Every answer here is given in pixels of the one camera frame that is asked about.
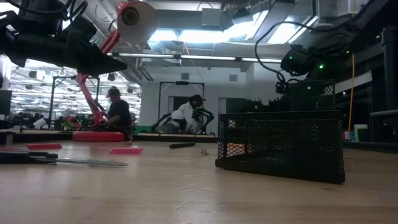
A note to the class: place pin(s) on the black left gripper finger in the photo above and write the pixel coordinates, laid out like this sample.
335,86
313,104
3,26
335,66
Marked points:
99,63

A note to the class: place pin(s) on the pink eraser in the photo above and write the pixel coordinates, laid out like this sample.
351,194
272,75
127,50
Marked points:
126,151
43,146

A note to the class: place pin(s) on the red and black scissors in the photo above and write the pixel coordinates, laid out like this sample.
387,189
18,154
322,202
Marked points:
77,161

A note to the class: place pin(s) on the black marker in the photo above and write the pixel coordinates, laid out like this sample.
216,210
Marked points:
182,145

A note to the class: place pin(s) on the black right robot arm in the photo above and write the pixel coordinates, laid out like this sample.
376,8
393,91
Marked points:
357,28

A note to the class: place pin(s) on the black background robot arm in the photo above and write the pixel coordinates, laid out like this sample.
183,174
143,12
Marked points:
160,123
206,116

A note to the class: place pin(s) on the black mesh desk organizer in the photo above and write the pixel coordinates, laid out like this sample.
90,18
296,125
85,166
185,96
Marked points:
280,168

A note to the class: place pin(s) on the person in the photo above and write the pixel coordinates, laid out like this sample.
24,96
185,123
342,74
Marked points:
188,113
119,113

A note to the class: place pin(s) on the red desk lamp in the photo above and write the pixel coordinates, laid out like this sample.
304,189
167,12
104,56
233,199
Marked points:
98,136

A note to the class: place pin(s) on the long linear ceiling light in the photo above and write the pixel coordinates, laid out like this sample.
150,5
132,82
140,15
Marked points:
202,57

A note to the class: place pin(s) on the green and white container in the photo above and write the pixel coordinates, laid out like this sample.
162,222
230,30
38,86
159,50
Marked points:
360,133

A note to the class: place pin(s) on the small crumpled scrap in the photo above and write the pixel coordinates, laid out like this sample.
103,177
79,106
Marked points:
205,152

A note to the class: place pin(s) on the black background gantry frame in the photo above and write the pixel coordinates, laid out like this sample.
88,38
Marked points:
160,99

